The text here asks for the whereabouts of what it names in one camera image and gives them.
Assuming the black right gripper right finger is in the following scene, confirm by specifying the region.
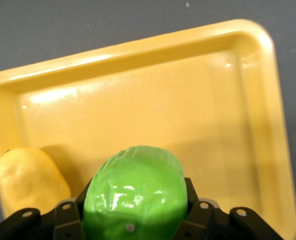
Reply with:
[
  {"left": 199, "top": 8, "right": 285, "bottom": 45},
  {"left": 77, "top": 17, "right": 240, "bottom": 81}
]
[{"left": 183, "top": 176, "right": 223, "bottom": 240}]

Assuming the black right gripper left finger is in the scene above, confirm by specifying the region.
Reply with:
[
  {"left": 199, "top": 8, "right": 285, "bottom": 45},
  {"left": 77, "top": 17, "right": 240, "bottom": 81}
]
[{"left": 52, "top": 176, "right": 94, "bottom": 240}]

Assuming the yellow potato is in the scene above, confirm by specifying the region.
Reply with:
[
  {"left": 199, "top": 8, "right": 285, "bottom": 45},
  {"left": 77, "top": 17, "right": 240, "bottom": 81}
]
[{"left": 0, "top": 147, "right": 72, "bottom": 210}]

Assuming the green apple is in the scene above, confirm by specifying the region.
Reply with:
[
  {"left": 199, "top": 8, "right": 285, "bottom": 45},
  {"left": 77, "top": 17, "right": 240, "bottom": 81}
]
[{"left": 82, "top": 145, "right": 189, "bottom": 240}]

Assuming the yellow plastic tray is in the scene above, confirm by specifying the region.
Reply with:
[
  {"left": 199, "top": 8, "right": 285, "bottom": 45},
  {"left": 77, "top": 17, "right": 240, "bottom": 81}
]
[{"left": 0, "top": 18, "right": 296, "bottom": 238}]

